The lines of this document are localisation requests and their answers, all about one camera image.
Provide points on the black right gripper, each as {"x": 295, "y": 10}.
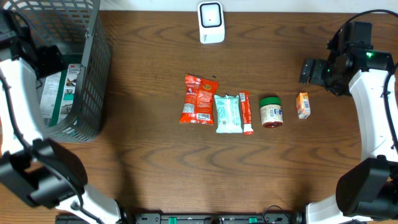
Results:
{"x": 317, "y": 78}

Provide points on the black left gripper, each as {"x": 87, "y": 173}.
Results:
{"x": 48, "y": 66}

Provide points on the small orange box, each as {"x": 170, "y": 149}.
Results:
{"x": 303, "y": 106}

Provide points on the green 3M cloth package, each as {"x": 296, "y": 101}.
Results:
{"x": 59, "y": 91}

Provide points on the green lid jar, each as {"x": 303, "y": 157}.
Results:
{"x": 271, "y": 112}

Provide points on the red stick packet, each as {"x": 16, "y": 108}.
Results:
{"x": 246, "y": 112}

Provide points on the light teal wipes packet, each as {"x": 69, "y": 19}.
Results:
{"x": 229, "y": 118}

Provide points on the orange red snack bag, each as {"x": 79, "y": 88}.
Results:
{"x": 198, "y": 104}

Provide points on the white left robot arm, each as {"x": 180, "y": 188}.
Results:
{"x": 35, "y": 167}

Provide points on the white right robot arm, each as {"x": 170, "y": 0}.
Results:
{"x": 368, "y": 192}

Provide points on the white barcode scanner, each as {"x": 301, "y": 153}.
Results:
{"x": 211, "y": 22}

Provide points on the grey plastic mesh basket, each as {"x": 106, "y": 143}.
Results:
{"x": 74, "y": 26}

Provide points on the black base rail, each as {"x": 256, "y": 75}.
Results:
{"x": 271, "y": 215}

